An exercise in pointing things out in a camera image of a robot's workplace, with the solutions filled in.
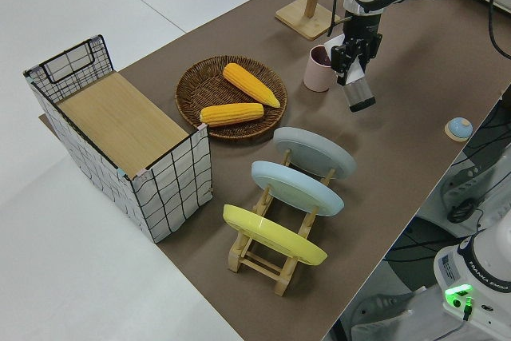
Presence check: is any pink mug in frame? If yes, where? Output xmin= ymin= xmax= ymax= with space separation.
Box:
xmin=303 ymin=46 xmax=335 ymax=93

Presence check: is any yellow plate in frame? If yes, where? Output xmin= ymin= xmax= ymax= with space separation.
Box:
xmin=222 ymin=204 xmax=329 ymax=267

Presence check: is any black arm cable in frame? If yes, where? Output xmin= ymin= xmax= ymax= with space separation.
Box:
xmin=327 ymin=0 xmax=511 ymax=57

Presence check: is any wooden plate rack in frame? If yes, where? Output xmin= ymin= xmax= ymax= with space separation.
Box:
xmin=227 ymin=148 xmax=336 ymax=297

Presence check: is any black wire basket wooden shelf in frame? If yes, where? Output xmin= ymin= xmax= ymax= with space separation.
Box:
xmin=22 ymin=34 xmax=212 ymax=244

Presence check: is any yellow corn cob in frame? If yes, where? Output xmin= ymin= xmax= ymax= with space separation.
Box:
xmin=199 ymin=102 xmax=265 ymax=128
xmin=222 ymin=62 xmax=281 ymax=109

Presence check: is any white cup with clear base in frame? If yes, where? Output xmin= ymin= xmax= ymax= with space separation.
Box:
xmin=322 ymin=35 xmax=377 ymax=113

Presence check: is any light blue plate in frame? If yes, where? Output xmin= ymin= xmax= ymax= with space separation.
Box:
xmin=250 ymin=160 xmax=345 ymax=218

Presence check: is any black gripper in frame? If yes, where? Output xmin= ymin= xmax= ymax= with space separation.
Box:
xmin=330 ymin=33 xmax=383 ymax=87

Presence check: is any small blue dome bell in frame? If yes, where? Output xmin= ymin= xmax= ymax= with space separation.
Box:
xmin=444 ymin=117 xmax=474 ymax=142

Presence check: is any round brown wicker basket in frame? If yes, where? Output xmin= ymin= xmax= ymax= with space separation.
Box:
xmin=175 ymin=55 xmax=288 ymax=142

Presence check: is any black coiled floor cable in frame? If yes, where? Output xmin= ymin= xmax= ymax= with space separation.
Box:
xmin=446 ymin=196 xmax=489 ymax=225

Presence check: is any grey plate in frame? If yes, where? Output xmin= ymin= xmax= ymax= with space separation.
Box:
xmin=273 ymin=126 xmax=357 ymax=180

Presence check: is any brown table mat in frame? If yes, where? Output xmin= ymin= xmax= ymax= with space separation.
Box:
xmin=38 ymin=0 xmax=511 ymax=341

